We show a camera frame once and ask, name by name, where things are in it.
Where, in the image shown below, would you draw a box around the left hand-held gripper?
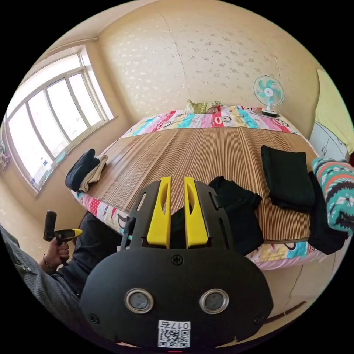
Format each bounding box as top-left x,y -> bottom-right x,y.
43,229 -> 83,267

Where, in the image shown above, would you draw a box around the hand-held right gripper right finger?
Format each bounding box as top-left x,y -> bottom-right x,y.
184,177 -> 209,249

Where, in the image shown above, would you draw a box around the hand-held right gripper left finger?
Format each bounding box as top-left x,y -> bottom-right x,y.
147,177 -> 172,249

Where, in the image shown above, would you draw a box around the black pants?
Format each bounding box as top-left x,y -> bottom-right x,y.
170,176 -> 265,257

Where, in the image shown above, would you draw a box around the person's left forearm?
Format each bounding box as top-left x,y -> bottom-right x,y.
38,256 -> 60,277

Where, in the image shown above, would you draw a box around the person's left hand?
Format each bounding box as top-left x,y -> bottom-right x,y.
46,241 -> 70,267

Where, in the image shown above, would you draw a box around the person's body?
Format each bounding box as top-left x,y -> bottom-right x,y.
0,212 -> 134,345

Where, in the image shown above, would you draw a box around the pile of clothes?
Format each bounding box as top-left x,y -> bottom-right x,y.
65,148 -> 109,193
307,157 -> 354,256

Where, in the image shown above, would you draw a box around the bed with woven mat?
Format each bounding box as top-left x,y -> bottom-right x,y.
70,104 -> 332,270

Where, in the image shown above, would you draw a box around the folded black garment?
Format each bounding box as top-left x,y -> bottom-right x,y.
261,145 -> 316,214

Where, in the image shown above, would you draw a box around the window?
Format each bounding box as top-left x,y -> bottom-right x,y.
4,49 -> 115,198

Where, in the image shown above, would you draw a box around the green patterned pillow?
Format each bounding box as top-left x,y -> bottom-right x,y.
184,99 -> 222,115

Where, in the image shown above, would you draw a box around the small teal table fan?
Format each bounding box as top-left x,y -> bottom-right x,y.
253,75 -> 285,119

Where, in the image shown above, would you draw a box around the white cupboard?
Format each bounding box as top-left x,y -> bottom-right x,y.
309,120 -> 350,162

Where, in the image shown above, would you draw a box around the yellow curtain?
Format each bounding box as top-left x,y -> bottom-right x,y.
315,68 -> 354,155

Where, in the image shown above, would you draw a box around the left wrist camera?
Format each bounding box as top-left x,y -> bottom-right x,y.
44,210 -> 58,240

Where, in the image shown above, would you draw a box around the thin power cable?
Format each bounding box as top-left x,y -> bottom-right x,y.
283,265 -> 304,315

